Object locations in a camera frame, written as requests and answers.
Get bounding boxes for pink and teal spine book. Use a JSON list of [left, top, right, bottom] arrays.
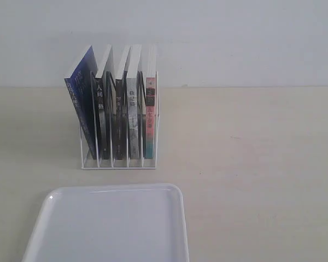
[[145, 45, 157, 159]]

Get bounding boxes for blue moon cover book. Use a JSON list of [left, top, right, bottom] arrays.
[[64, 45, 97, 159]]

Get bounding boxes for grey spine book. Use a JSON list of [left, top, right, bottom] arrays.
[[126, 44, 142, 159]]

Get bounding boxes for thin black spine book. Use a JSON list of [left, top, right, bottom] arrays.
[[114, 45, 131, 160]]

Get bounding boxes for black spine book white characters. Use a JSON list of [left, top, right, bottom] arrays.
[[93, 44, 113, 159]]

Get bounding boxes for white plastic tray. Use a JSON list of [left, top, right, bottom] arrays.
[[22, 183, 189, 261]]

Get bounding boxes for white wire book rack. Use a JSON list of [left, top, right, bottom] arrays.
[[80, 73, 160, 170]]

